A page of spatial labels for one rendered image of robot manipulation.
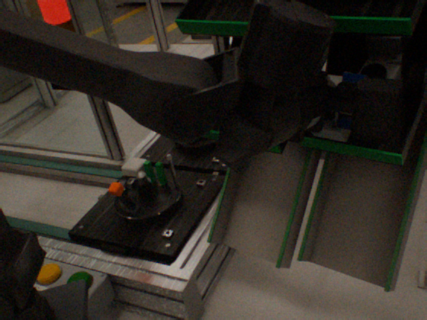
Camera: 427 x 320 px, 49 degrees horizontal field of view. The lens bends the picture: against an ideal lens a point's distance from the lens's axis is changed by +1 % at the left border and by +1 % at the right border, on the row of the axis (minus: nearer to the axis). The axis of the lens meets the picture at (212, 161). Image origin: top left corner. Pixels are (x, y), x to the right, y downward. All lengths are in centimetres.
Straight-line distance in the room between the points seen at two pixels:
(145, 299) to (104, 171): 41
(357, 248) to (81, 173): 71
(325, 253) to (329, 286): 16
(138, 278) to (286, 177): 30
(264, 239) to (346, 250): 13
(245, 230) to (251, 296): 15
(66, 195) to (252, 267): 50
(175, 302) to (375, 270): 32
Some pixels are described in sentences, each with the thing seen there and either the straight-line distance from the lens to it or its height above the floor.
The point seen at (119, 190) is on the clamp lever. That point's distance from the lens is 86.
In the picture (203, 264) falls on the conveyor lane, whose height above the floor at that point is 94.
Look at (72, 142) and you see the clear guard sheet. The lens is 124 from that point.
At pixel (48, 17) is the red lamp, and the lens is 100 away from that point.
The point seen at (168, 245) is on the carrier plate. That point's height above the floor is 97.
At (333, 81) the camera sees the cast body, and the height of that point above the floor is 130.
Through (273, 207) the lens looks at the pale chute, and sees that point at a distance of 76.
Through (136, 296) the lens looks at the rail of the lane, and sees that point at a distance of 87.
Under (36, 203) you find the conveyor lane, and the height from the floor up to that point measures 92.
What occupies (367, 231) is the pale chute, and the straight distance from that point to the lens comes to 73.
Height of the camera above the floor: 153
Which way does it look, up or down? 33 degrees down
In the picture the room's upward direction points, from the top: 12 degrees counter-clockwise
